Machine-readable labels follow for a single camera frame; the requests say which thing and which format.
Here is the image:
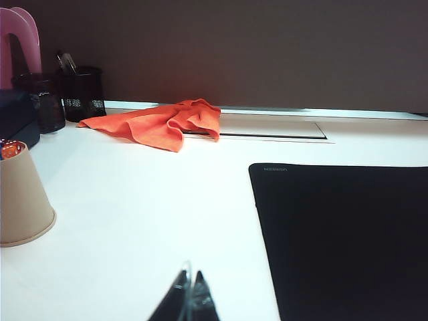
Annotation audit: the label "red dice with white dots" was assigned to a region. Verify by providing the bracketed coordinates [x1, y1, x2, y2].
[1, 140, 18, 160]

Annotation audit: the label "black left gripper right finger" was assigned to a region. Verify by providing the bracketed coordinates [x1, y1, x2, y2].
[192, 270, 220, 321]

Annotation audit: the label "pink file holder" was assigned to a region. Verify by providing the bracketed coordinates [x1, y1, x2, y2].
[0, 7, 43, 91]

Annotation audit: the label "orange cloth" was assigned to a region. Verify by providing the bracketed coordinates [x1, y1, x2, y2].
[77, 98, 222, 153]

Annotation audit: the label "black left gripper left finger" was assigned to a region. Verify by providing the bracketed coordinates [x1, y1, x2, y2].
[148, 260, 193, 321]

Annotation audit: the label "black mouse pad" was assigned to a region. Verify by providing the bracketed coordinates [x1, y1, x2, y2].
[248, 163, 428, 321]

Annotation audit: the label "black mesh pen cup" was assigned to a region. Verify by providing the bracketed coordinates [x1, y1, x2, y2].
[58, 66, 107, 123]
[11, 72, 66, 134]

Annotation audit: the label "dark blue box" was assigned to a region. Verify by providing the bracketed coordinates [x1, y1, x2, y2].
[0, 88, 41, 150]

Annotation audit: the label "dark pen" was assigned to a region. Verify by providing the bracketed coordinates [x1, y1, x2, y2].
[55, 49, 67, 73]

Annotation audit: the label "clear plastic pen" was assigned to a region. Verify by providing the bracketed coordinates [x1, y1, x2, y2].
[62, 53, 79, 75]

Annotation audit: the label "beige paper cup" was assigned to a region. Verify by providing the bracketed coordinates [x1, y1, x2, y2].
[0, 140, 57, 248]

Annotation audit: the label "white desk cable lid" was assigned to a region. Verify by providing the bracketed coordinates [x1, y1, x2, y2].
[182, 121, 336, 144]

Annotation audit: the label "grey desk partition panel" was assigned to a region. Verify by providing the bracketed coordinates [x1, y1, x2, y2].
[0, 0, 428, 118]

